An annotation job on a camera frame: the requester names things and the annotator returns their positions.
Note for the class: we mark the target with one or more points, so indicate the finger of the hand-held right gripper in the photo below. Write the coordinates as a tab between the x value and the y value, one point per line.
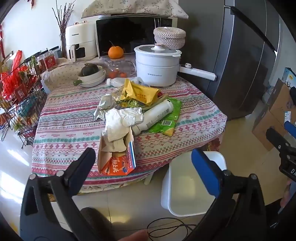
277	141
291	127

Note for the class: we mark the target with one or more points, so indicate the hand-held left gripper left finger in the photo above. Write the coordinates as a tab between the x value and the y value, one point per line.
81	166

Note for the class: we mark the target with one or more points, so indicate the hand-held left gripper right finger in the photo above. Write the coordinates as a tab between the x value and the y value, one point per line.
204	171

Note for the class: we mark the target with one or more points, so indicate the white trash bin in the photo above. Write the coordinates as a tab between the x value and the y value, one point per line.
180	185

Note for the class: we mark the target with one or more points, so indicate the orange carton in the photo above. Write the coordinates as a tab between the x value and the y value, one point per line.
118	164

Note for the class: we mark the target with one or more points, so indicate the white tissue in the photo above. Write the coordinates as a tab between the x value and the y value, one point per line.
120	120

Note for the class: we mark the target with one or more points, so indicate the grey foil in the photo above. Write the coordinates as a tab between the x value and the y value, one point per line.
106	103

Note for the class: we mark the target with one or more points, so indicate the large white bottle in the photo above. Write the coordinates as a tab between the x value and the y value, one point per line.
153	114

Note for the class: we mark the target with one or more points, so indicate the yellow packet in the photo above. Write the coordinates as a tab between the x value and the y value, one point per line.
141	93

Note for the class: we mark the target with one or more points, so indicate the person's right hand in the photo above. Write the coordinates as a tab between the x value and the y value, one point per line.
286	194

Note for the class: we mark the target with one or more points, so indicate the cardboard box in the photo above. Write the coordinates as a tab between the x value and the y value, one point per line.
272	115

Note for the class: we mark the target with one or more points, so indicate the patterned tablecloth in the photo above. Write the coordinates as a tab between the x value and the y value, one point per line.
69	139

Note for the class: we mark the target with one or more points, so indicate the blue and white box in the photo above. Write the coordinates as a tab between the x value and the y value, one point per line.
289	77

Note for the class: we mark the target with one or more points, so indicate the dark trouser leg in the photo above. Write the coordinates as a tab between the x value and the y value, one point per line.
94	222

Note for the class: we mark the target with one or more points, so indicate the green snack bag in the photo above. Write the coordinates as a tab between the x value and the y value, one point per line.
170	120

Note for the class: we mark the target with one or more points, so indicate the grey refrigerator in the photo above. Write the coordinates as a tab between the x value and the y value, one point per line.
242	58

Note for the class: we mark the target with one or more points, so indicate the white ceramic dish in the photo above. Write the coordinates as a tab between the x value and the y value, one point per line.
94	80

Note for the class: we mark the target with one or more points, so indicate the cream floral cloth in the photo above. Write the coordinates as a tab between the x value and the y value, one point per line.
60	74

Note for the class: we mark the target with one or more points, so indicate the green squash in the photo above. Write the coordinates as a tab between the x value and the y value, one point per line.
89	70

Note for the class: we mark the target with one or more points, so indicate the small orange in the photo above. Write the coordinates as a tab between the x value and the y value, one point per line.
113	74
122	74

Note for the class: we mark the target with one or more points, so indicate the clear plastic bag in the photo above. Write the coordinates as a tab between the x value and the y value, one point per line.
138	80

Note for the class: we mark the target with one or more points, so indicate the glass jar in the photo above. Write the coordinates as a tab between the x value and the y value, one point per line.
116	66

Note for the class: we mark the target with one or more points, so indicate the red bags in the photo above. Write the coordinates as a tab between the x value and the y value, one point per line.
16	78

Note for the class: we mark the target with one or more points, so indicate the white electric pot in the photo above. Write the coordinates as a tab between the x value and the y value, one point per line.
155	71

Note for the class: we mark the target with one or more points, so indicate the large orange fruit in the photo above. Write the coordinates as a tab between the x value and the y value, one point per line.
115	52

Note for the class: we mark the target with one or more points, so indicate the white air fryer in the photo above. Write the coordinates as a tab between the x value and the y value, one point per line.
79	37

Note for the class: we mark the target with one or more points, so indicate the white pot lid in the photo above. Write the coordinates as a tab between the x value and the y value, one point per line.
148	49

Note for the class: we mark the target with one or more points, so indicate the dried branches in vase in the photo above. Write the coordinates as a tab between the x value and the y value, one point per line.
63	30

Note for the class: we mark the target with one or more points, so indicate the white woven basket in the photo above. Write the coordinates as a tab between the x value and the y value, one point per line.
170	37

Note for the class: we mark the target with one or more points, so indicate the floral dust cover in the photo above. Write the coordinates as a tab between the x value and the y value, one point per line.
129	8

